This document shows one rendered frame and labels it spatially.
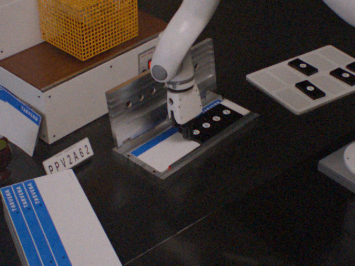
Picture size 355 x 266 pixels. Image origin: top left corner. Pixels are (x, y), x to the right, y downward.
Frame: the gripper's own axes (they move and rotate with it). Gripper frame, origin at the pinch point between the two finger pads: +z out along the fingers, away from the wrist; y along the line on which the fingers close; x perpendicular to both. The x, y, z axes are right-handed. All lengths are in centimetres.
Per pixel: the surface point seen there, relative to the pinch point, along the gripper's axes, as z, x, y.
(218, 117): 1.5, 0.0, 13.8
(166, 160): 3.1, -1.8, -11.8
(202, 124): 1.3, 1.4, 7.8
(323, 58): 4, -1, 71
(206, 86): -4.5, 9.9, 20.3
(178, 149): 2.9, -0.9, -5.5
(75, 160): -1.0, 16.4, -29.9
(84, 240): -2, -17, -53
